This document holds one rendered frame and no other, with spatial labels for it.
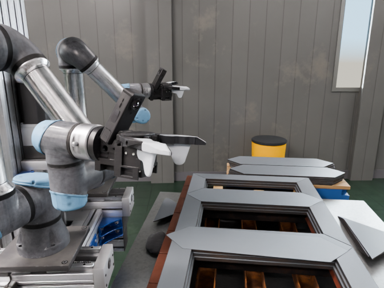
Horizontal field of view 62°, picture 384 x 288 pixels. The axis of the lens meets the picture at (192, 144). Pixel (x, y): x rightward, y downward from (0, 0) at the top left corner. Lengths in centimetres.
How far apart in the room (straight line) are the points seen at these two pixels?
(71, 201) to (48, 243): 35
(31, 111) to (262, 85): 332
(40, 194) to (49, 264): 20
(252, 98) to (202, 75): 69
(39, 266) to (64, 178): 40
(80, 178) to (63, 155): 7
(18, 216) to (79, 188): 28
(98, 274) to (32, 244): 21
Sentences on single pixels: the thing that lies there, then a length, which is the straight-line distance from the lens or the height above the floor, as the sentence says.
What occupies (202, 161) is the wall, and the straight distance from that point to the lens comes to 427.
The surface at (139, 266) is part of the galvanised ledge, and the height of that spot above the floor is 68.
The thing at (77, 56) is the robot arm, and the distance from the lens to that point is 144.
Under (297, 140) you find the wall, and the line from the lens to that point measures 446.
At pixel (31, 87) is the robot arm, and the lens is 91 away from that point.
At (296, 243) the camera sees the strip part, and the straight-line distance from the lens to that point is 146.
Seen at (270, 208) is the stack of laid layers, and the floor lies 84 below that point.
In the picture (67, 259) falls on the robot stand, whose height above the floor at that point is 104.
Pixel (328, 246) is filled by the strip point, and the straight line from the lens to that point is 149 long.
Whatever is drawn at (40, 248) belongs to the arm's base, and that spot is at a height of 107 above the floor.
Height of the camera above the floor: 160
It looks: 15 degrees down
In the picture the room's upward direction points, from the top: straight up
